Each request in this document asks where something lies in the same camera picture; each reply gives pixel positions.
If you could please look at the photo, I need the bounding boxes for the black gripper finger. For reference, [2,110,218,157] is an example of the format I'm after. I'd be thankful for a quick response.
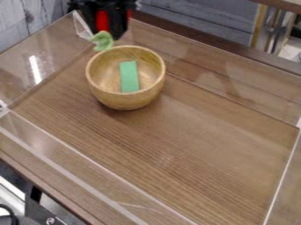
[108,7,128,40]
[82,7,97,33]

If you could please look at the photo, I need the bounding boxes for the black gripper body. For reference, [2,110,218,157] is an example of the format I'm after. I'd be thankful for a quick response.
[66,0,137,11]

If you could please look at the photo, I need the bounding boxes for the red plush strawberry green leaves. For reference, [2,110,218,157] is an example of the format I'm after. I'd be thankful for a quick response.
[88,8,132,53]

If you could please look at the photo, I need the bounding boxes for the wooden bowl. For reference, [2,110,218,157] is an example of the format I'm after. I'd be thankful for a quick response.
[85,46,165,110]

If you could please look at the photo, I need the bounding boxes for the clear acrylic stand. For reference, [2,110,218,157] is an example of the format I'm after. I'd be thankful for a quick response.
[72,10,115,47]

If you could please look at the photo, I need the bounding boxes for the green rectangular block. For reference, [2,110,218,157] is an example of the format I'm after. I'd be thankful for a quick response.
[120,61,140,92]

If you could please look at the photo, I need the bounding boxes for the gold metal chair frame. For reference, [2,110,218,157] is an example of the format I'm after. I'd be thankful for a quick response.
[248,0,301,55]

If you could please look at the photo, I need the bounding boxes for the black table leg bracket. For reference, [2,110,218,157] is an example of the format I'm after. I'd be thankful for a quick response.
[24,186,66,225]

